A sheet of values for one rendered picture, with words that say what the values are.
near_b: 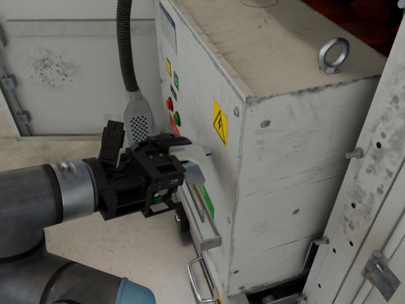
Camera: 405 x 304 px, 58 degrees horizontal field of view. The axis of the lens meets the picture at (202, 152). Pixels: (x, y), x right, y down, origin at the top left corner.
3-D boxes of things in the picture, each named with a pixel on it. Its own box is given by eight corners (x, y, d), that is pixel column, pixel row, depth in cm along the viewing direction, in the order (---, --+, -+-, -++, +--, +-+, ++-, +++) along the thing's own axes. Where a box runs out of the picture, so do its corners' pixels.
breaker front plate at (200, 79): (221, 301, 73) (235, 102, 42) (163, 150, 108) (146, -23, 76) (227, 300, 74) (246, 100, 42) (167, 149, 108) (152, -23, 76)
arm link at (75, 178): (45, 197, 49) (44, 147, 45) (79, 189, 52) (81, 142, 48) (62, 236, 45) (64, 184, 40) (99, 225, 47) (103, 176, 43)
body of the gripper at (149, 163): (181, 209, 53) (101, 233, 46) (152, 174, 59) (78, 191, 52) (191, 167, 49) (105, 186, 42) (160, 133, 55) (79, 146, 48)
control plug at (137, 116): (130, 159, 98) (120, 105, 87) (127, 148, 102) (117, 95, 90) (158, 153, 100) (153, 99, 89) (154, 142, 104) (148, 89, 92)
